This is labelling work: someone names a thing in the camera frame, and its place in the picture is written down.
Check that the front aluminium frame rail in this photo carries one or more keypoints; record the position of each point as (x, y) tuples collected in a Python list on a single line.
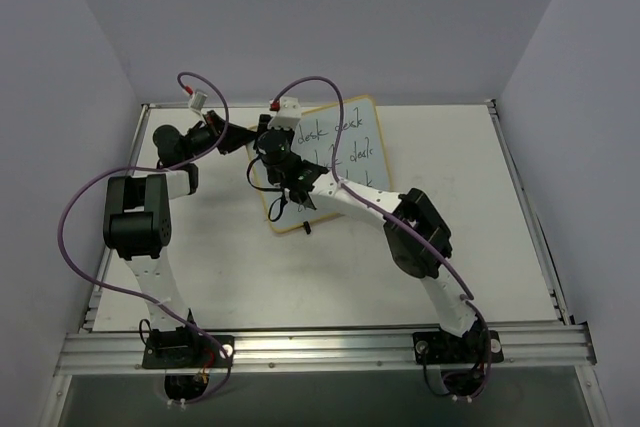
[(523, 345)]

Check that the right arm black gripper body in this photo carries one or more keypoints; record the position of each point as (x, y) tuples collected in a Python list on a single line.
[(273, 129)]

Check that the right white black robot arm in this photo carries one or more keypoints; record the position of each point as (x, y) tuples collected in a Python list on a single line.
[(418, 238)]

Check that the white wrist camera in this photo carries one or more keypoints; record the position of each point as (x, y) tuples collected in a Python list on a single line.
[(286, 113), (197, 100)]

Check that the aluminium table edge rail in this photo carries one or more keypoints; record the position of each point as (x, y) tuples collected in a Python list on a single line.
[(536, 233)]

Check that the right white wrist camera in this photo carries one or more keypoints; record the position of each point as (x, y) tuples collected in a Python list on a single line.
[(286, 113)]

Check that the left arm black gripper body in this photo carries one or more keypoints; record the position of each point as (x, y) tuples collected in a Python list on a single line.
[(218, 128)]

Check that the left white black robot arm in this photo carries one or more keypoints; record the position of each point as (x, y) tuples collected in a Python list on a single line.
[(137, 221)]

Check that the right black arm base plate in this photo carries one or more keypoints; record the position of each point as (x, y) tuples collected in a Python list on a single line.
[(437, 347)]

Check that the yellow-framed small whiteboard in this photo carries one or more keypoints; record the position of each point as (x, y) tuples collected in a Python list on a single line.
[(354, 142)]

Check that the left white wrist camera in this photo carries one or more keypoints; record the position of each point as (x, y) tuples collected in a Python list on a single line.
[(197, 100)]

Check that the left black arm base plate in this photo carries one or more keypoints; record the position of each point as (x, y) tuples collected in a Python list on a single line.
[(180, 350)]

